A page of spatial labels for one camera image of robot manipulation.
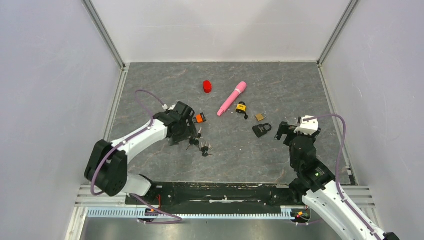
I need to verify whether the yellow black padlock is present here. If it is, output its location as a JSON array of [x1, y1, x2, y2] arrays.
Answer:
[[235, 101, 248, 120]]

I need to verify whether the red plastic cap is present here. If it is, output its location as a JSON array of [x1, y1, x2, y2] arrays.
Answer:
[[202, 80, 213, 94]]

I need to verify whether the pink cylindrical wand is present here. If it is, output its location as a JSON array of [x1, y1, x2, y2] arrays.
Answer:
[[217, 81, 247, 117]]

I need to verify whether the black-head key set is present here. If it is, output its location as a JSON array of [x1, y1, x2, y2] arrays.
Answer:
[[186, 127, 203, 150]]

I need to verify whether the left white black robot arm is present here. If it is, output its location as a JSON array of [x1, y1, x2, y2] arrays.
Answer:
[[84, 101, 198, 204]]

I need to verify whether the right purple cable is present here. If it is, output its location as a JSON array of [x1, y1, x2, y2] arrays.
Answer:
[[291, 113, 382, 240]]

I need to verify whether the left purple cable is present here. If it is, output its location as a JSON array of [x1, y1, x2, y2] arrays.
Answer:
[[90, 89, 184, 225]]

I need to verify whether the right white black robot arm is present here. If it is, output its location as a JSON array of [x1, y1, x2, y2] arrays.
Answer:
[[274, 120, 398, 240]]

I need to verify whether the white slotted cable duct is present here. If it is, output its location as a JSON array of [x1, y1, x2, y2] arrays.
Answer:
[[86, 207, 305, 220]]

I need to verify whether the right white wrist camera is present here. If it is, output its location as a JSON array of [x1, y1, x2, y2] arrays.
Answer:
[[293, 115, 319, 136]]

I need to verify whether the purple cable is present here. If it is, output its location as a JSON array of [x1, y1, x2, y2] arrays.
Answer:
[[90, 89, 184, 225], [291, 113, 382, 240]]

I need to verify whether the black Kaijing padlock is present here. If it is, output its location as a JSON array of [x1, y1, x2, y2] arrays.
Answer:
[[252, 123, 272, 138]]

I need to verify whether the black-head key bunch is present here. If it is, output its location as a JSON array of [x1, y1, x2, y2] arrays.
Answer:
[[200, 141, 214, 157]]

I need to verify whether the small brass padlock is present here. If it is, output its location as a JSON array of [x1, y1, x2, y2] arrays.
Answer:
[[255, 113, 267, 122]]

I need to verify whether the orange black padlock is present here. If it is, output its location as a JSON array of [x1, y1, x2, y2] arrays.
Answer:
[[193, 112, 207, 124]]

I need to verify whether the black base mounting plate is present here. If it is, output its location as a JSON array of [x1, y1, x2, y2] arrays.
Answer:
[[142, 179, 310, 207]]

